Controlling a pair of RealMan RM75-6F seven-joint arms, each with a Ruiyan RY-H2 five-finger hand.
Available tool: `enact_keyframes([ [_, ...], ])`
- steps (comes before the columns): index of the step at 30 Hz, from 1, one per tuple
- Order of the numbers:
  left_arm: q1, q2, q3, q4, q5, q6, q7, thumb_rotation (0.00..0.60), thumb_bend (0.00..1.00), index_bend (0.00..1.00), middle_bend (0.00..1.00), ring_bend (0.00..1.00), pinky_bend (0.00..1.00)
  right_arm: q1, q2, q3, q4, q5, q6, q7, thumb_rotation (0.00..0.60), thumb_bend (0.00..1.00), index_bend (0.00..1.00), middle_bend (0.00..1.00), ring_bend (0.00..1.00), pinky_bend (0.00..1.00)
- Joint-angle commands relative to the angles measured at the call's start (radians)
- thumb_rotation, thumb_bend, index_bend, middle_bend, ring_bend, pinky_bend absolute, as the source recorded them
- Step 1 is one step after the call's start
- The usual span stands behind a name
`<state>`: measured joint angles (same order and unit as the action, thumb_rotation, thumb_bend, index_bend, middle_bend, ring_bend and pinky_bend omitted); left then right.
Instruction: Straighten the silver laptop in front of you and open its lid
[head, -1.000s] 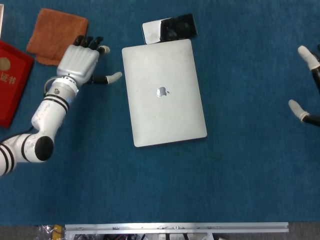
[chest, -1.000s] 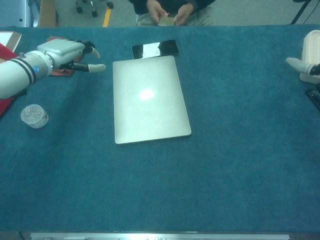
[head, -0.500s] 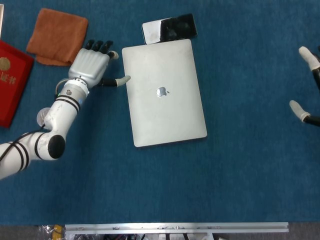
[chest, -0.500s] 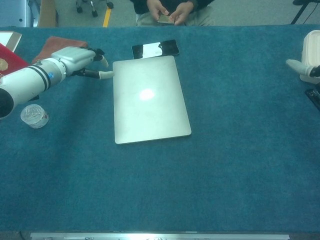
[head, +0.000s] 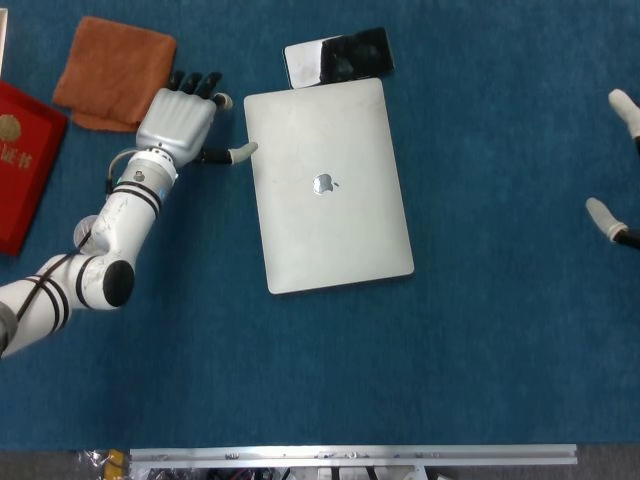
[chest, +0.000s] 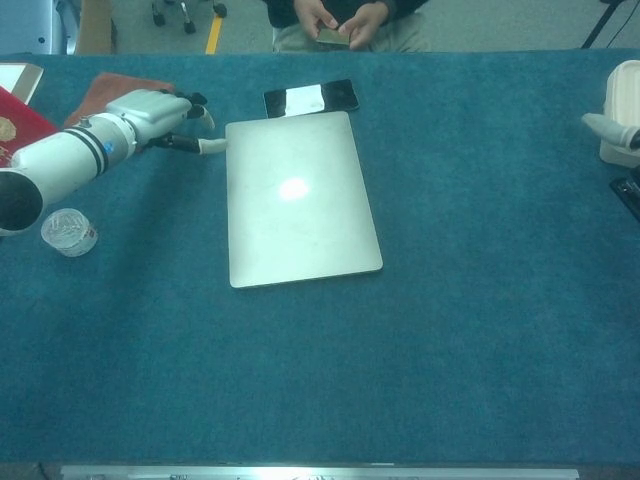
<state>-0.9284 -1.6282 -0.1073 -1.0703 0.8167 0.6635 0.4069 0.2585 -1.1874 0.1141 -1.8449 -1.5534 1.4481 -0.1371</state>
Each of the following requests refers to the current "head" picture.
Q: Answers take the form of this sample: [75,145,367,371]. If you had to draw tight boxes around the white flat box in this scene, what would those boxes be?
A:
[0,8,10,76]

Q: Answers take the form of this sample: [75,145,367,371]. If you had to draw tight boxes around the red certificate book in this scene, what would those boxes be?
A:
[0,79,69,258]

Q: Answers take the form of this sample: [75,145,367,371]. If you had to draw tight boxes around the clear plastic bag yellow parts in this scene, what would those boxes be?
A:
[69,448,132,480]

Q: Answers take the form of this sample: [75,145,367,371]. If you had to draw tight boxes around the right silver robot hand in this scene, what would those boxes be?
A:
[585,88,640,246]

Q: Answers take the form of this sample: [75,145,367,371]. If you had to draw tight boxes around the orange folded cloth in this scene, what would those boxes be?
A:
[51,15,178,135]

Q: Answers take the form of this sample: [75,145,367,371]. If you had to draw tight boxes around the teal felt table cover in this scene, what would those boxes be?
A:
[0,0,640,451]

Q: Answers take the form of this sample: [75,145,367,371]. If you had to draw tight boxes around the silver laptop with apple logo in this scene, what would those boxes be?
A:
[243,77,416,296]

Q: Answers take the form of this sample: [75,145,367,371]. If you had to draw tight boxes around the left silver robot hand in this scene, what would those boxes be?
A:
[135,71,259,169]

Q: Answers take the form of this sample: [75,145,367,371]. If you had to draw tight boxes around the aluminium profile rail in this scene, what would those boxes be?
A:
[129,443,578,469]

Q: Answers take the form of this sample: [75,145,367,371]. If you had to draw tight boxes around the black smartphone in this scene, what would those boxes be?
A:
[283,27,396,91]

